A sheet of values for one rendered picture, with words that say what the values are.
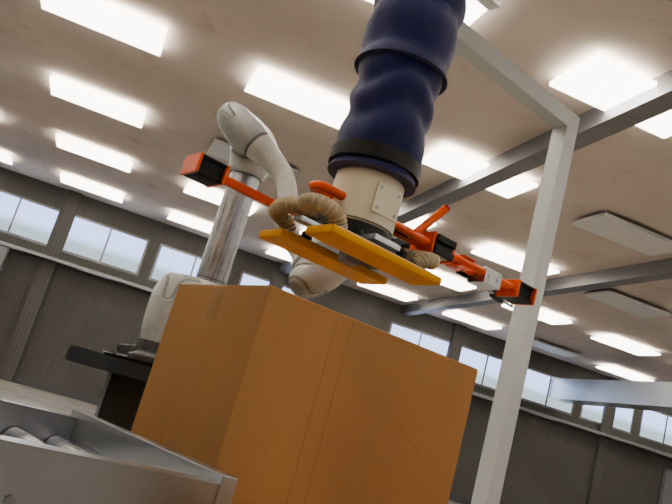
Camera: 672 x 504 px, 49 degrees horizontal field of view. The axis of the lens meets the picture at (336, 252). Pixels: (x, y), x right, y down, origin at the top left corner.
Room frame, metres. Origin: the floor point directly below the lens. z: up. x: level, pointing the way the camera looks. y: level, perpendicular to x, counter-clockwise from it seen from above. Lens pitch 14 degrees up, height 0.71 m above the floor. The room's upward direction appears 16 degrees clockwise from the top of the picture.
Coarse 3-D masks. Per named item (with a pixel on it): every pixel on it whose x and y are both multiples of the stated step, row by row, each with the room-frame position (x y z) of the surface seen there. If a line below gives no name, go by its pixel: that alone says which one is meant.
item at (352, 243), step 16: (320, 240) 1.55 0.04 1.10; (336, 240) 1.51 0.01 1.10; (352, 240) 1.49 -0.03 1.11; (368, 240) 1.53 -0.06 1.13; (352, 256) 1.61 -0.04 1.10; (368, 256) 1.57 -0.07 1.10; (384, 256) 1.55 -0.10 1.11; (400, 256) 1.62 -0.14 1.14; (400, 272) 1.63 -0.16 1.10; (416, 272) 1.61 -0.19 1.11
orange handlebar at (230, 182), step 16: (240, 192) 1.77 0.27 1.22; (256, 192) 1.79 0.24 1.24; (320, 192) 1.61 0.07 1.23; (336, 192) 1.59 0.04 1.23; (400, 224) 1.71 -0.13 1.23; (416, 240) 1.75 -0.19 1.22; (464, 256) 1.85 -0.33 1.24; (464, 272) 1.92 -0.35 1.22; (480, 272) 1.89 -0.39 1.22; (512, 288) 1.97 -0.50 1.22
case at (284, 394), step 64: (192, 320) 1.57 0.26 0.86; (256, 320) 1.36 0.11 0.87; (320, 320) 1.42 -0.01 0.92; (192, 384) 1.50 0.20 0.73; (256, 384) 1.37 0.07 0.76; (320, 384) 1.45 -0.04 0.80; (384, 384) 1.54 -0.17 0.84; (448, 384) 1.64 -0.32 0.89; (192, 448) 1.43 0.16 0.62; (256, 448) 1.39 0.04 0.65; (320, 448) 1.47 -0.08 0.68; (384, 448) 1.56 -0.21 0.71; (448, 448) 1.67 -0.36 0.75
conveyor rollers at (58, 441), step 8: (8, 432) 1.61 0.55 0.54; (16, 432) 1.58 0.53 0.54; (24, 432) 1.58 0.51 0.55; (32, 440) 1.51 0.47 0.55; (40, 440) 1.52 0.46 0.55; (48, 440) 1.67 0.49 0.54; (56, 440) 1.65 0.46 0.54; (64, 440) 1.64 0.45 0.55; (72, 448) 1.57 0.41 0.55; (80, 448) 1.57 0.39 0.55
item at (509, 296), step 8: (512, 280) 1.98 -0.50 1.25; (520, 280) 1.96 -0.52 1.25; (504, 288) 2.00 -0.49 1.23; (520, 288) 1.99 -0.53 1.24; (528, 288) 2.01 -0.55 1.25; (504, 296) 2.00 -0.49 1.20; (512, 296) 1.98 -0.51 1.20; (520, 296) 1.99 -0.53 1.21; (528, 296) 2.01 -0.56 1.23; (520, 304) 2.04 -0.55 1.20; (528, 304) 2.02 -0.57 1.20
